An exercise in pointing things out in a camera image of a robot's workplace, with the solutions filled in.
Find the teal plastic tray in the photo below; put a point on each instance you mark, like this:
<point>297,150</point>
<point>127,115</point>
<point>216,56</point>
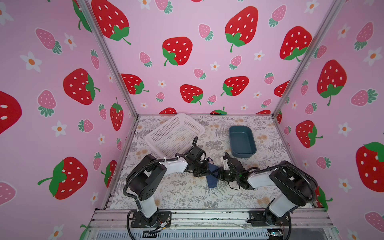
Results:
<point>242,142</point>

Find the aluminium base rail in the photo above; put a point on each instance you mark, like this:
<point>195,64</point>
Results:
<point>224,224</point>

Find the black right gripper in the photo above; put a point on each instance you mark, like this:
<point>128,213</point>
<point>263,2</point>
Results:
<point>220,172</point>

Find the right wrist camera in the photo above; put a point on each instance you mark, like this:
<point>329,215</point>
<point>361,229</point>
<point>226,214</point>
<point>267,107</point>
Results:
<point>234,165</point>

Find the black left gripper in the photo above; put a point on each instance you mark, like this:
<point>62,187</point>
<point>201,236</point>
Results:
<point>205,170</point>

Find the white perforated plastic basket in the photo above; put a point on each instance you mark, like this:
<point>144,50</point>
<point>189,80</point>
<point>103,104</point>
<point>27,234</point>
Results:
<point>174,136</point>

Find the dark blue paper napkin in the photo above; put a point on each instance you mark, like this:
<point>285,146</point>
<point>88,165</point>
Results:
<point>212,178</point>

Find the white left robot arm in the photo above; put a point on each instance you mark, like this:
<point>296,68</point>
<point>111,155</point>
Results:
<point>143,181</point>

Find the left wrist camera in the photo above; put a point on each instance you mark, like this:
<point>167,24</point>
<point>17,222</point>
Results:
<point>195,153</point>

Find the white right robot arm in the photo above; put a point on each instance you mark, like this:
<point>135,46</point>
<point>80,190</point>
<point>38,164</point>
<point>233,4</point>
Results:
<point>297,188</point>

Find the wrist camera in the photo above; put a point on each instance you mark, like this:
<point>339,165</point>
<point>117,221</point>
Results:
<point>195,153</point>
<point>234,165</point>

